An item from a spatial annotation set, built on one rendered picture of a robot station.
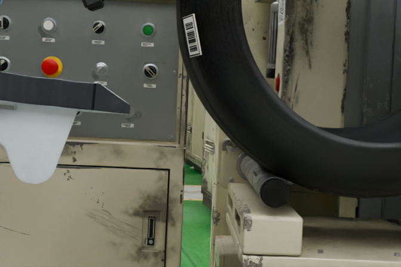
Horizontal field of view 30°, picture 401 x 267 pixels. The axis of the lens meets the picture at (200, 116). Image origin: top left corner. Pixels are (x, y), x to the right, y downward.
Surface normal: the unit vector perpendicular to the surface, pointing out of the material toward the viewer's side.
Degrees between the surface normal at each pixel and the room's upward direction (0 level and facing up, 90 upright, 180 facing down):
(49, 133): 87
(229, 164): 90
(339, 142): 100
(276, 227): 90
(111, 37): 90
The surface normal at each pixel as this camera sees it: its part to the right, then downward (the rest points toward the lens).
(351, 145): -0.01, 0.23
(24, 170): 0.31, 0.02
